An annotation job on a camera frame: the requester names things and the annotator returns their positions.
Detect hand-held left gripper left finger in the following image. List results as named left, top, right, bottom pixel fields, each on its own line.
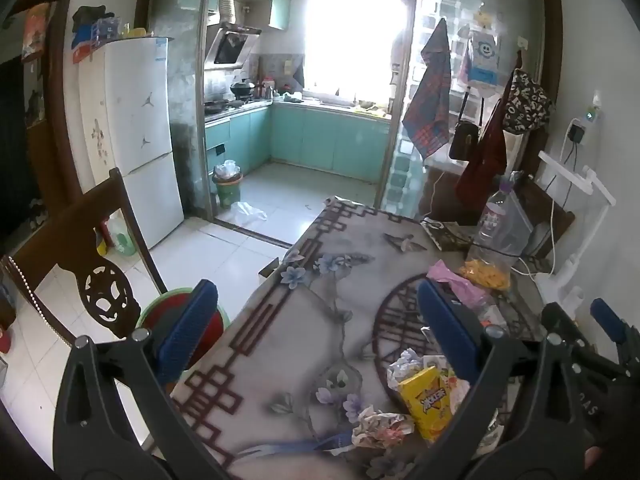
left=52, top=279, right=221, bottom=480

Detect white plastic bag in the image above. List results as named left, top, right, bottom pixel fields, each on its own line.
left=222, top=201, right=268, bottom=226

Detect patterned tote bag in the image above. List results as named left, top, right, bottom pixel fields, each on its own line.
left=502, top=67, right=556, bottom=133

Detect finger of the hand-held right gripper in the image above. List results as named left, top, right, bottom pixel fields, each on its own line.
left=542, top=302, right=576, bottom=341
left=590, top=298, right=640, bottom=361

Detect teal kitchen base cabinets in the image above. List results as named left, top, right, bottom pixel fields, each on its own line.
left=204, top=100, right=392, bottom=183

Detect steel range hood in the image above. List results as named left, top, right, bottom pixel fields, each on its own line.
left=205, top=22, right=262, bottom=68

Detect yellow snack box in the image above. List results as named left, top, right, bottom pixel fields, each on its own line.
left=397, top=365, right=471, bottom=443

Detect black handbag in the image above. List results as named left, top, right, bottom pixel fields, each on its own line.
left=448, top=87, right=486, bottom=161

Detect white cable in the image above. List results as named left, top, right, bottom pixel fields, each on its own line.
left=517, top=125, right=576, bottom=277

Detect clear bag of orange snacks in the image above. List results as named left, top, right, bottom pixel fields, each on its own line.
left=457, top=195, right=538, bottom=291

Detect dark magazine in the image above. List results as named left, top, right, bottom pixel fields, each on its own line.
left=420, top=220, right=481, bottom=253

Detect crushed clear plastic bottle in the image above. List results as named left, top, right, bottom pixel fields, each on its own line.
left=472, top=300, right=508, bottom=328

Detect green plastic jug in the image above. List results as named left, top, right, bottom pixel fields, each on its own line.
left=112, top=220, right=138, bottom=256

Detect small green kitchen bin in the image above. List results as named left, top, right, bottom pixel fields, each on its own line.
left=211, top=159, right=244, bottom=209

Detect white desk lamp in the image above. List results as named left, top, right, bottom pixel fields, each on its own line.
left=535, top=151, right=617, bottom=311

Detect dark red garment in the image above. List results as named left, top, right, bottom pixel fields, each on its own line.
left=455, top=67, right=521, bottom=206

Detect red wall hanging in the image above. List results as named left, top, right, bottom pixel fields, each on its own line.
left=20, top=2, right=53, bottom=63

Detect teal kitchen wall cabinets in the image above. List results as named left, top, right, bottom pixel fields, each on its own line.
left=220, top=0, right=291, bottom=31

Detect plaid hanging cloth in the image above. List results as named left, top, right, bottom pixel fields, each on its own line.
left=402, top=17, right=453, bottom=161

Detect carved wooden chair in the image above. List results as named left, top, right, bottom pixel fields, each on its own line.
left=0, top=167, right=168, bottom=346

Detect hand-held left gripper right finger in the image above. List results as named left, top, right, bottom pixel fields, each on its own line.
left=417, top=280, right=581, bottom=480

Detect blue package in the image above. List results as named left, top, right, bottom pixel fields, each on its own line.
left=90, top=17, right=123, bottom=41

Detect robot figure wall poster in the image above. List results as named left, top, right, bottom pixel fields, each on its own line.
left=467, top=2, right=501, bottom=86

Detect person's right hand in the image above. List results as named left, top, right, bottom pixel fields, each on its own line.
left=582, top=444, right=611, bottom=473

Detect floral crumpled paper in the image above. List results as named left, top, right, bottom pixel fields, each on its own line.
left=351, top=406, right=416, bottom=448

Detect printed floral tablecloth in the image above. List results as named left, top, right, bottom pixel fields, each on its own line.
left=170, top=199, right=566, bottom=480

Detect white refrigerator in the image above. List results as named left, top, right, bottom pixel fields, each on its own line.
left=77, top=36, right=186, bottom=251

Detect upright plastic bottle purple label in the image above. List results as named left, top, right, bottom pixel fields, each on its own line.
left=472, top=187, right=516, bottom=256

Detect pink plastic bag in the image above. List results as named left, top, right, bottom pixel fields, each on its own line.
left=426, top=260, right=493, bottom=311

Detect dark cloth bundle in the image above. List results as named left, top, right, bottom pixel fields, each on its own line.
left=72, top=5, right=116, bottom=31

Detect white crumpled paper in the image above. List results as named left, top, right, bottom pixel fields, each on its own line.
left=387, top=347, right=426, bottom=391

